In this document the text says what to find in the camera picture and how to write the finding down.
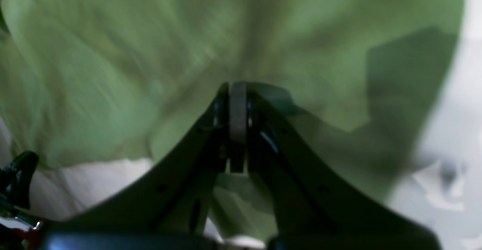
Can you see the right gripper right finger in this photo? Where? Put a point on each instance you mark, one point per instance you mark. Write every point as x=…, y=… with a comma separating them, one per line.
x=316, y=209

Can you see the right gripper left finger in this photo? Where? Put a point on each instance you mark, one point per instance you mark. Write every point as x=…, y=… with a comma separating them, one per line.
x=166, y=209

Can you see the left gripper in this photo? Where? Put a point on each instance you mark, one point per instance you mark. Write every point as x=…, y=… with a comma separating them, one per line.
x=19, y=230

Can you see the green t-shirt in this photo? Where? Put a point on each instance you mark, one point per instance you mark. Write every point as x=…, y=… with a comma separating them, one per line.
x=86, y=81

